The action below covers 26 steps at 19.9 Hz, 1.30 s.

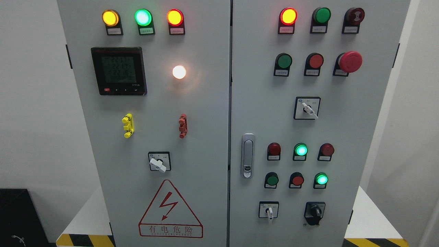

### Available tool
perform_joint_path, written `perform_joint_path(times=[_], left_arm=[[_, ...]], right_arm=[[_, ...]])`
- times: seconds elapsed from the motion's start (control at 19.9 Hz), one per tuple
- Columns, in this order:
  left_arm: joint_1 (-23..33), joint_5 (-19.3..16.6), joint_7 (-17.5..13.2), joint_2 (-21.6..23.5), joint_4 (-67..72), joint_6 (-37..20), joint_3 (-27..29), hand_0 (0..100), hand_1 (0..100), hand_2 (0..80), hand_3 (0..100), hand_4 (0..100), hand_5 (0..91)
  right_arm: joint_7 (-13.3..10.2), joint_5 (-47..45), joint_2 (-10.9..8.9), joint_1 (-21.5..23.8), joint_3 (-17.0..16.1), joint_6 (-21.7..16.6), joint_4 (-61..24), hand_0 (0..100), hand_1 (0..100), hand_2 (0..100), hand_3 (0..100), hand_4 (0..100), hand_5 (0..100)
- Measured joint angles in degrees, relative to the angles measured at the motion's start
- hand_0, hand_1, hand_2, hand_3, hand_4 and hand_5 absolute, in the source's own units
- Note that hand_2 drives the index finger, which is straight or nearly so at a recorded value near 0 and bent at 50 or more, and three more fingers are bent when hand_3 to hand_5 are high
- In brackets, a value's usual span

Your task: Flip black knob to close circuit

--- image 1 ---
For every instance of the black rotary knob switch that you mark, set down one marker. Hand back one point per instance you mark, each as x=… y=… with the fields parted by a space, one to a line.
x=314 y=212

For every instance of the white selector switch upper right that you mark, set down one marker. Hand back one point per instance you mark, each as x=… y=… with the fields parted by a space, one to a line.
x=306 y=107

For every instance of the yellow terminal connector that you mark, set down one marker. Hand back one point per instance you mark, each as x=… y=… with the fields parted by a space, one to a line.
x=128 y=126

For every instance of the green push button second row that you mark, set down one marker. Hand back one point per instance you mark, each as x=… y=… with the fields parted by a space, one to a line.
x=282 y=65

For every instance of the grey left cabinet door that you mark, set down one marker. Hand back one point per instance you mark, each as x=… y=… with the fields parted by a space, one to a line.
x=199 y=161

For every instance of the dark red indicator light left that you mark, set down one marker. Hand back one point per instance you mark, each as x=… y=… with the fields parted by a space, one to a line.
x=274 y=151

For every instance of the red push button second row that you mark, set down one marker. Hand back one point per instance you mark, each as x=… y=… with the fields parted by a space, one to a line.
x=313 y=64

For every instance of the yellow indicator light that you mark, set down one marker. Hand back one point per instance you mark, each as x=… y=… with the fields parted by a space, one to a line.
x=112 y=22

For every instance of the black digital power meter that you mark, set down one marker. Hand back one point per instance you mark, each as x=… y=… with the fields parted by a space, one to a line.
x=119 y=70

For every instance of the green push button lower left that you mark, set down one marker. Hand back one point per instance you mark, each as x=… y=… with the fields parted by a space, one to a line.
x=271 y=180

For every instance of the red mushroom emergency stop button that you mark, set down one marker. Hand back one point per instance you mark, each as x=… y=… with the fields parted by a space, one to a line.
x=347 y=63

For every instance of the red indicator light top right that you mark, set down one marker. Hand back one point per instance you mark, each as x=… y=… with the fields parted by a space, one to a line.
x=286 y=21

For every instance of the white glowing indicator light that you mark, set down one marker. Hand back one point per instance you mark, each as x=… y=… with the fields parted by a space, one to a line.
x=179 y=72

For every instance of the red indicator light top left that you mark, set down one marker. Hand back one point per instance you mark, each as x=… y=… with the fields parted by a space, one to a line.
x=176 y=22

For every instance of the white platform yellow black stripes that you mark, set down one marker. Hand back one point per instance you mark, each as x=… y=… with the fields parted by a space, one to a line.
x=368 y=226

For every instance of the grey cabinet door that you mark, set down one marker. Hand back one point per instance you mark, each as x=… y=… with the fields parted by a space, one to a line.
x=199 y=161
x=263 y=104

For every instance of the grey right cabinet door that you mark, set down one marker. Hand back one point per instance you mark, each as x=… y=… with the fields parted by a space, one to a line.
x=263 y=104

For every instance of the black red buzzer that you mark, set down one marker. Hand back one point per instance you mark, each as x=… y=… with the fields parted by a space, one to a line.
x=352 y=20

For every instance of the white selector switch left door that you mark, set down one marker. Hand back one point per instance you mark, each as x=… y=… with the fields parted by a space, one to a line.
x=159 y=161

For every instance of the red terminal connector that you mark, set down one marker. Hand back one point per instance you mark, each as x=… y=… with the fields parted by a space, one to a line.
x=183 y=128

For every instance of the green lit indicator light middle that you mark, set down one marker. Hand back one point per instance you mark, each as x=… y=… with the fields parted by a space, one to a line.
x=300 y=151

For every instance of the black box lower left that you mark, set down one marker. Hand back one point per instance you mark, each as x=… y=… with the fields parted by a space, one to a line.
x=19 y=222

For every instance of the red electric hazard warning sticker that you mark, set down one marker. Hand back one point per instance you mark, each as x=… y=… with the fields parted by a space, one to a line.
x=169 y=215

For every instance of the green push button top right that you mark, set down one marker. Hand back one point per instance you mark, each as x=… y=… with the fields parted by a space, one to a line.
x=319 y=20

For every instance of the green indicator light top left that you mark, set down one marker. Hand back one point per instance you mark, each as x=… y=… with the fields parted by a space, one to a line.
x=145 y=22

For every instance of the green push button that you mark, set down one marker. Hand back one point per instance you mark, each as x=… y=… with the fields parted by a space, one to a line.
x=271 y=180
x=319 y=20

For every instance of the red push button lower middle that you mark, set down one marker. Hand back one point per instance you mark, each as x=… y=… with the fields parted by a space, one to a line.
x=296 y=180

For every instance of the white selector switch lower right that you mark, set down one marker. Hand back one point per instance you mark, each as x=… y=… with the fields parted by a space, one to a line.
x=268 y=210

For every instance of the white selector switch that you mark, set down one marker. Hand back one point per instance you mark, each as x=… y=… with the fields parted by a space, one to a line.
x=268 y=210
x=306 y=107

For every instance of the green lit button lower right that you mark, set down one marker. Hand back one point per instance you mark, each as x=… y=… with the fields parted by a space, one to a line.
x=320 y=181

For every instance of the silver cabinet door handle lock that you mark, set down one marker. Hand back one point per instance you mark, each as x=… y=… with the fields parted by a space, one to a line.
x=247 y=149

